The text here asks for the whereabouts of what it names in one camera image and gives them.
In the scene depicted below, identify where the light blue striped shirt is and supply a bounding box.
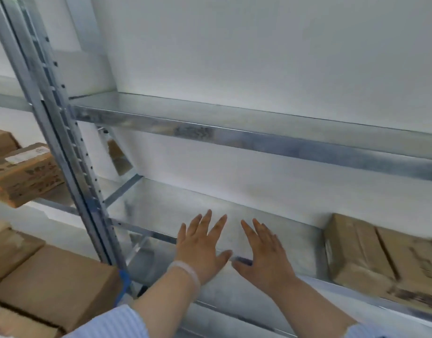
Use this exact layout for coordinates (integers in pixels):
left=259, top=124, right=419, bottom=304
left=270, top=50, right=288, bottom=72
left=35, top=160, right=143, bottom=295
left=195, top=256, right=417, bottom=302
left=62, top=304, right=391, bottom=338

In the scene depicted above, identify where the person's left hand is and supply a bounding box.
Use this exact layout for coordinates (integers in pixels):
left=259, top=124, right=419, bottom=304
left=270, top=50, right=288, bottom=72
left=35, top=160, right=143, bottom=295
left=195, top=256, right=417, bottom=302
left=175, top=209, right=233, bottom=286

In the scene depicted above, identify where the plain brown box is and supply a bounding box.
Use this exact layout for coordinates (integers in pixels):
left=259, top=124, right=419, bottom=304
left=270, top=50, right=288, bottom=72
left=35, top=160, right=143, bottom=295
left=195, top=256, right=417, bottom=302
left=0, top=244, right=123, bottom=335

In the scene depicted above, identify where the printed cardboard box with label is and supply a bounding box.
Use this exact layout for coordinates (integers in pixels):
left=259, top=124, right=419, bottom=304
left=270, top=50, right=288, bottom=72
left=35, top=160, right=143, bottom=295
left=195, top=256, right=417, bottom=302
left=0, top=126, right=21, bottom=159
left=0, top=142, right=65, bottom=208

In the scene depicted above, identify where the clear tape cardboard box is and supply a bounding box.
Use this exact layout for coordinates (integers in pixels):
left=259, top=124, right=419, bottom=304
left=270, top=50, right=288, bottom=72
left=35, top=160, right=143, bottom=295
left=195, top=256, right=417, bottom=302
left=323, top=213, right=400, bottom=296

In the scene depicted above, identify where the brown box with label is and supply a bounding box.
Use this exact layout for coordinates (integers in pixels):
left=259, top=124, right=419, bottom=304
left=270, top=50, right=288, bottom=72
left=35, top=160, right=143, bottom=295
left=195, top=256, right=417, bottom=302
left=0, top=302, right=61, bottom=338

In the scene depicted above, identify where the person's left forearm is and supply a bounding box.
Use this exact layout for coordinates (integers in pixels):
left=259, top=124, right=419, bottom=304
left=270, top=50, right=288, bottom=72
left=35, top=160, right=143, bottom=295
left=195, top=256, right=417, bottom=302
left=131, top=265, right=202, bottom=338

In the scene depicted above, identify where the person's right hand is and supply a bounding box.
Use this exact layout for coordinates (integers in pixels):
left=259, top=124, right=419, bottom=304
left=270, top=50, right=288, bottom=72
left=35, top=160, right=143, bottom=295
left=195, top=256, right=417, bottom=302
left=231, top=218, right=298, bottom=299

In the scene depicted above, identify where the translucent white bangle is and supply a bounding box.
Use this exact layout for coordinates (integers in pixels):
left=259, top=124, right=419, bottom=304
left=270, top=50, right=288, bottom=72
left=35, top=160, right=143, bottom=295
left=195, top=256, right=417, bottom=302
left=166, top=261, right=202, bottom=301

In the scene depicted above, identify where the person's right forearm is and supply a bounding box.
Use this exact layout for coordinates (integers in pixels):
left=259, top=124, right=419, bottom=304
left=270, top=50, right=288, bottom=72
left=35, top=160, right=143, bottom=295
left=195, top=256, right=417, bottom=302
left=270, top=277, right=357, bottom=338

